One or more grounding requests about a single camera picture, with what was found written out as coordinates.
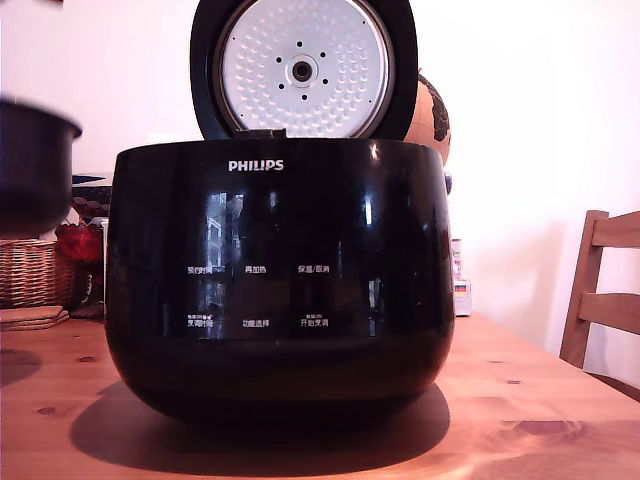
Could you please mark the woven wicker basket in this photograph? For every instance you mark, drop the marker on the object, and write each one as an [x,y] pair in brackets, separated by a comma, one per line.
[30,272]

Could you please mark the black Philips rice cooker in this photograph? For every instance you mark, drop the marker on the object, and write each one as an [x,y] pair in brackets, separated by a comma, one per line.
[300,225]

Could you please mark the patterned blue red bowl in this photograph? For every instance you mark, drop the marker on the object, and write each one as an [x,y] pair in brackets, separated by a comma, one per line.
[92,200]

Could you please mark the black rice cooker lid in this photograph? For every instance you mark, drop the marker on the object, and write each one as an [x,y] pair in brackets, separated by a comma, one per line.
[300,30]

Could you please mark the small white printed box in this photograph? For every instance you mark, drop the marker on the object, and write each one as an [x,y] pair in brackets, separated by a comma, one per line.
[463,300]

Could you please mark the dark metallic pot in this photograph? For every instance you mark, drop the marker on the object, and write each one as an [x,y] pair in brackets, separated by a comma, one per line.
[35,170]

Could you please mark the small white jar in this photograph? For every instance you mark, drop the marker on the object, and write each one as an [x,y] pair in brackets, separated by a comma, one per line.
[456,260]

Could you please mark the stack of cork coasters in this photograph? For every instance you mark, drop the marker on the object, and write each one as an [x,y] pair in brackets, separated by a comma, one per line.
[30,319]

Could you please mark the red frilled ornament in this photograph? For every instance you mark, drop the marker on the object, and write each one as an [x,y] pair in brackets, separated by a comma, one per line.
[80,242]

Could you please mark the brown globe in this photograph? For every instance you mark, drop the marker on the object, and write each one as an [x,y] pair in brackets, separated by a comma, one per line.
[431,120]

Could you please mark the wooden chair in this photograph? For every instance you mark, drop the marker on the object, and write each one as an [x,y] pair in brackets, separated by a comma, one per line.
[595,260]

